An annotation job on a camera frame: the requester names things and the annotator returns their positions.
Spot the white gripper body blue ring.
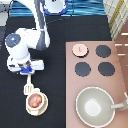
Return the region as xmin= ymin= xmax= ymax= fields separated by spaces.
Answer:
xmin=7 ymin=57 xmax=44 ymax=75

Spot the cream toy spatula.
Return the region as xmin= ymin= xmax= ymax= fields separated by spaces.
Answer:
xmin=23 ymin=74 xmax=34 ymax=95

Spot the cream round plate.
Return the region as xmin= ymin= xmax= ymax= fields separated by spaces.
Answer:
xmin=26 ymin=93 xmax=48 ymax=116

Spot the pink pot lid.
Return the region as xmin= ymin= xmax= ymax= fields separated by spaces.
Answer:
xmin=72 ymin=44 xmax=88 ymax=57

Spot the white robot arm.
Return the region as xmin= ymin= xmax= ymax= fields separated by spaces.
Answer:
xmin=5 ymin=0 xmax=50 ymax=75

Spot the blue white robot base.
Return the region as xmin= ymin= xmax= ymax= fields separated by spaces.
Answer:
xmin=44 ymin=0 xmax=67 ymax=15

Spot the black table mat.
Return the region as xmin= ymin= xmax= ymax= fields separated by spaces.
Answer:
xmin=0 ymin=15 xmax=111 ymax=128

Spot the black burner lower left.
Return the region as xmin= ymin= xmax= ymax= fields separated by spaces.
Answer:
xmin=75 ymin=62 xmax=91 ymax=77

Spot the black burner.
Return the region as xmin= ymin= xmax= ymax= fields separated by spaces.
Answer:
xmin=96 ymin=45 xmax=111 ymax=58
xmin=75 ymin=62 xmax=91 ymax=77
xmin=98 ymin=62 xmax=115 ymax=76

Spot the pink toy stove board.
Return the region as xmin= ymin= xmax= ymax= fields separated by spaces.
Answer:
xmin=66 ymin=41 xmax=128 ymax=128

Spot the black burner top right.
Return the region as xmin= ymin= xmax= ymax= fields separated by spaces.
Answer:
xmin=96 ymin=45 xmax=111 ymax=58

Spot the large grey frying pan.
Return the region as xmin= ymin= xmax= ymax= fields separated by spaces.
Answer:
xmin=75 ymin=87 xmax=128 ymax=128

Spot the black burner lower right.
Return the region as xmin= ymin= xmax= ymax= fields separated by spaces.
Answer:
xmin=98 ymin=62 xmax=115 ymax=76

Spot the wooden slatted shelf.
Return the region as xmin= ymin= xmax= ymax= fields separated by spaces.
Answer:
xmin=103 ymin=0 xmax=128 ymax=40

